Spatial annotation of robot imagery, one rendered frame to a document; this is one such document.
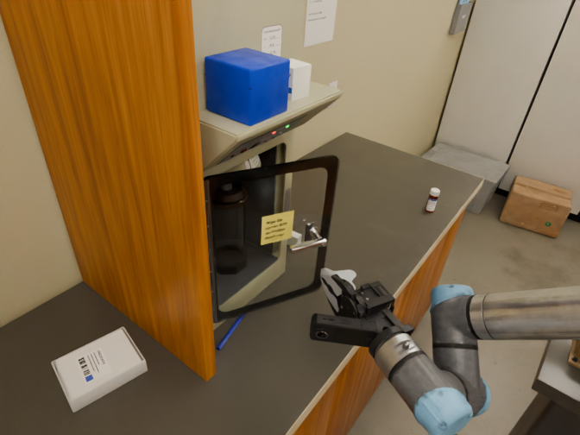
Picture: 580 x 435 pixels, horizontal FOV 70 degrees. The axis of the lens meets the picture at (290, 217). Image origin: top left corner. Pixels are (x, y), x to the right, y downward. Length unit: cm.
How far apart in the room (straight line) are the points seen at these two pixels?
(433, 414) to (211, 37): 66
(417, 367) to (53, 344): 83
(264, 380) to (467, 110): 315
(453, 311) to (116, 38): 68
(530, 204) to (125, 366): 306
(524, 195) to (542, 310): 281
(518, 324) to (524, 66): 303
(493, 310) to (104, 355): 79
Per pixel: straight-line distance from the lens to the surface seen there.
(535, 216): 357
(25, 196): 114
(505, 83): 368
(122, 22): 65
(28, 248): 120
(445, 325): 78
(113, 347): 105
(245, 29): 79
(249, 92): 66
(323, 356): 105
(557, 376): 123
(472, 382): 78
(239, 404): 97
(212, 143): 69
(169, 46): 58
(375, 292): 80
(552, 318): 71
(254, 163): 94
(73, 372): 104
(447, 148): 380
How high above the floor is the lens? 177
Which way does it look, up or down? 35 degrees down
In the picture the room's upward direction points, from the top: 4 degrees clockwise
